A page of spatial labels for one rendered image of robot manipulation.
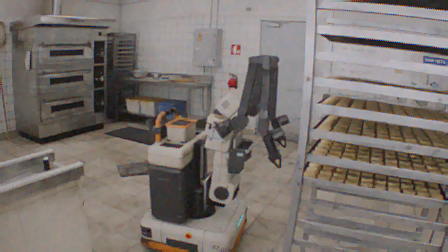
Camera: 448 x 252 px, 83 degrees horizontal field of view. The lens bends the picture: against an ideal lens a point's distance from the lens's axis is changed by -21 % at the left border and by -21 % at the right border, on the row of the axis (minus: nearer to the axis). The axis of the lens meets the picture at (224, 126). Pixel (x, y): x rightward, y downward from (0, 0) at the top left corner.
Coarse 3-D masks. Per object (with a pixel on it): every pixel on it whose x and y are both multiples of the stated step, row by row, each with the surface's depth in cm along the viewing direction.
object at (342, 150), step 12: (324, 144) 122; (336, 144) 122; (348, 144) 123; (336, 156) 107; (348, 156) 107; (360, 156) 108; (372, 156) 107; (384, 156) 110; (396, 156) 113; (408, 156) 114; (420, 156) 113; (432, 156) 110; (408, 168) 94; (420, 168) 94; (432, 168) 94; (444, 168) 94
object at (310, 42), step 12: (312, 0) 94; (312, 12) 95; (312, 24) 96; (312, 36) 96; (312, 48) 97; (312, 60) 98; (312, 72) 99; (312, 84) 101; (300, 120) 104; (300, 132) 105; (300, 144) 105; (300, 156) 106; (300, 168) 107; (300, 180) 108; (300, 192) 110; (288, 216) 112; (288, 228) 113; (288, 240) 114
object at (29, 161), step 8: (40, 152) 140; (48, 152) 142; (16, 160) 126; (24, 160) 130; (32, 160) 134; (40, 160) 138; (0, 168) 118; (8, 168) 122; (16, 168) 126; (24, 168) 130; (0, 176) 119
